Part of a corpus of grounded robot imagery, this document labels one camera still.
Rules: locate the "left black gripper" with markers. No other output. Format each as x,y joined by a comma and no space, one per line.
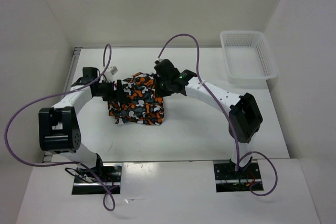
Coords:
118,95

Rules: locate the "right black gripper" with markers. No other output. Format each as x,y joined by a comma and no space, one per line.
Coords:
158,92

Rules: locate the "orange camouflage shorts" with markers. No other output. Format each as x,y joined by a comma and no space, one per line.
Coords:
143,106

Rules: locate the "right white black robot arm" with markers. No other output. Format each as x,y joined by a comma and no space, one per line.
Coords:
241,111

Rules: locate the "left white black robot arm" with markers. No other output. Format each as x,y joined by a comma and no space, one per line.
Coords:
59,131

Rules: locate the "white plastic basket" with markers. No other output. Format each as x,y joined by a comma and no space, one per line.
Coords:
248,57

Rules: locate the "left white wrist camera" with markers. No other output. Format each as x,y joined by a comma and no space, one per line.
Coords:
109,73

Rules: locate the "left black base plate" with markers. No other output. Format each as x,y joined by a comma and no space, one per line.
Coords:
86,184

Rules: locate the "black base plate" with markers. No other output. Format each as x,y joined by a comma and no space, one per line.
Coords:
227,180
86,184

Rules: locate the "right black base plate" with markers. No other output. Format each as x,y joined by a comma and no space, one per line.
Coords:
227,180

